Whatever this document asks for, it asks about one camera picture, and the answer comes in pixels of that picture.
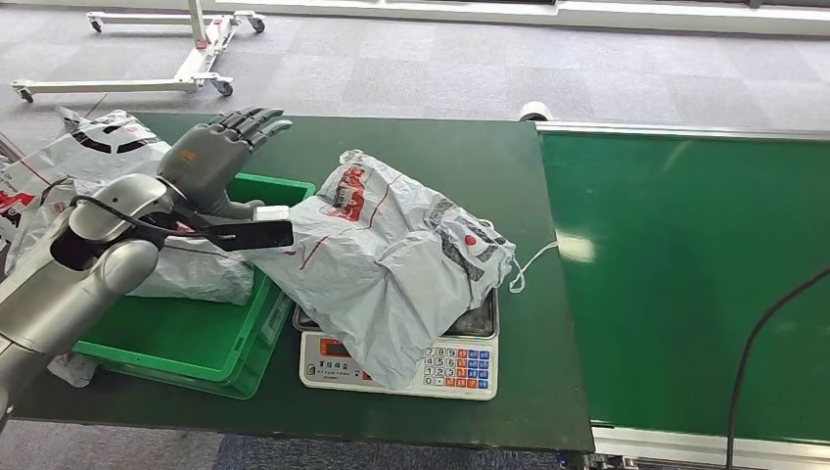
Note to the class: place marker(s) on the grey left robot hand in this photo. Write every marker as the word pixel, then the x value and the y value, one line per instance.
pixel 204 162

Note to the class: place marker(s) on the grey package with red print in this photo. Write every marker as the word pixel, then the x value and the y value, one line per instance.
pixel 382 259

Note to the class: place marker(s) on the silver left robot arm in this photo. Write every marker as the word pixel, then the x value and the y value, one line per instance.
pixel 65 292

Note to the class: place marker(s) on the grey package with black print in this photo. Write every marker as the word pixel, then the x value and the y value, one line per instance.
pixel 110 152

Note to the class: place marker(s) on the green plastic basket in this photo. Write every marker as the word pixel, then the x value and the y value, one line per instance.
pixel 181 337

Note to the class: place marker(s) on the flat grey package red stripes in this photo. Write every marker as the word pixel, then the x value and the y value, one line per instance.
pixel 71 371

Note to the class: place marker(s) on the white scale with steel tray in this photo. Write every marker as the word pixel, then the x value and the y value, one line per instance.
pixel 460 370

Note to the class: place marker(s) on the white roller end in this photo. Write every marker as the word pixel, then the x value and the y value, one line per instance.
pixel 535 111

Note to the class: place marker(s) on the green conveyor belt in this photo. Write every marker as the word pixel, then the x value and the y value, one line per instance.
pixel 681 259

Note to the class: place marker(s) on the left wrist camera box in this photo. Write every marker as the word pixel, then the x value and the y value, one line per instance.
pixel 259 235

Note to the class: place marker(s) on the white wheeled stand frame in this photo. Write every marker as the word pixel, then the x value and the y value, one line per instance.
pixel 194 65

